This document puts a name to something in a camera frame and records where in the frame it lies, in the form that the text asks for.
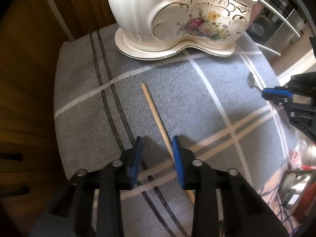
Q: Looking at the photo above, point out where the stainless steel oven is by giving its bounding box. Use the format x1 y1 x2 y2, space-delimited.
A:
246 0 305 58

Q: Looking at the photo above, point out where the cream floral ceramic utensil holder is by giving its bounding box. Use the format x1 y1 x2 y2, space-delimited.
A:
108 0 258 60

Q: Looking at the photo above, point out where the oven handle bar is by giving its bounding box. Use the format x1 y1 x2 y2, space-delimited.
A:
258 0 300 38

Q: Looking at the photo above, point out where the flower-bowl steel spoon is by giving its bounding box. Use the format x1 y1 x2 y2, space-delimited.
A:
247 72 262 93

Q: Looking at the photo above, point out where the grey plaid tablecloth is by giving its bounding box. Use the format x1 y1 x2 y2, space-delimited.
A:
54 23 297 237

